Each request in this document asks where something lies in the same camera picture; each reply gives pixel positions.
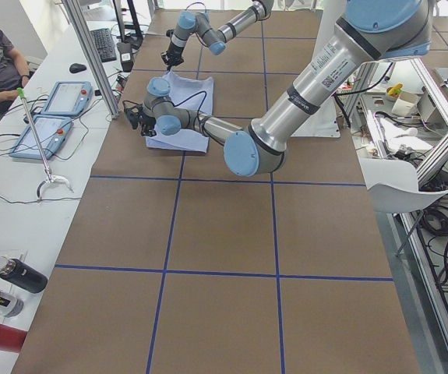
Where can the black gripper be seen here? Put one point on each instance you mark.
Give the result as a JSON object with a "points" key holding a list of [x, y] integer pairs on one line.
{"points": [[173, 51], [146, 120]]}

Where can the light blue striped shirt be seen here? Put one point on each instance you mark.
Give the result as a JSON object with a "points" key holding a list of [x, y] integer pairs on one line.
{"points": [[176, 102]]}

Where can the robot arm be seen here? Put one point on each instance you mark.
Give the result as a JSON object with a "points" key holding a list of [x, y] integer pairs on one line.
{"points": [[367, 31], [215, 39]]}

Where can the black keyboard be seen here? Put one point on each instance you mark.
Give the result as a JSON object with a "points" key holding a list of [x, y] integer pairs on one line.
{"points": [[103, 42]]}

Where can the upper blue teach pendant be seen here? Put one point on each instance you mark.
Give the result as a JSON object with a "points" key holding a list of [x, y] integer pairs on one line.
{"points": [[68, 98]]}

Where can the blue teach pendant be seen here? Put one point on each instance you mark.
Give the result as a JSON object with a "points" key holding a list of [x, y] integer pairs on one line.
{"points": [[52, 131], [68, 98]]}

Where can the black computer mouse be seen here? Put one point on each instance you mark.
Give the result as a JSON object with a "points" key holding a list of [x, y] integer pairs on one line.
{"points": [[75, 68]]}

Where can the lower blue teach pendant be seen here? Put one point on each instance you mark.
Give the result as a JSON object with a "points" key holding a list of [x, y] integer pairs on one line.
{"points": [[52, 131]]}

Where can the reacher grabber tool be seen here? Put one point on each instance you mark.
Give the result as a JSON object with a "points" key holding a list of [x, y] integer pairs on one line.
{"points": [[50, 178]]}

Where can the black water bottle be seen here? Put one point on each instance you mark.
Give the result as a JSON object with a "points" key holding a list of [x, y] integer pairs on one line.
{"points": [[21, 275]]}

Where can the white chair seat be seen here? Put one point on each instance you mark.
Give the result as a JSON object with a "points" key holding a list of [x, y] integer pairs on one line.
{"points": [[393, 186]]}

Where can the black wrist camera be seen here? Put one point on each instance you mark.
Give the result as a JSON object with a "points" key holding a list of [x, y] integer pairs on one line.
{"points": [[133, 116]]}

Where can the aluminium frame post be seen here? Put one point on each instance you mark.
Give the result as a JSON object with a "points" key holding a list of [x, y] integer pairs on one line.
{"points": [[81, 28]]}

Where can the white central pedestal base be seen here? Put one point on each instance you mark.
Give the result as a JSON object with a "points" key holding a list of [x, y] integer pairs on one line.
{"points": [[324, 122]]}

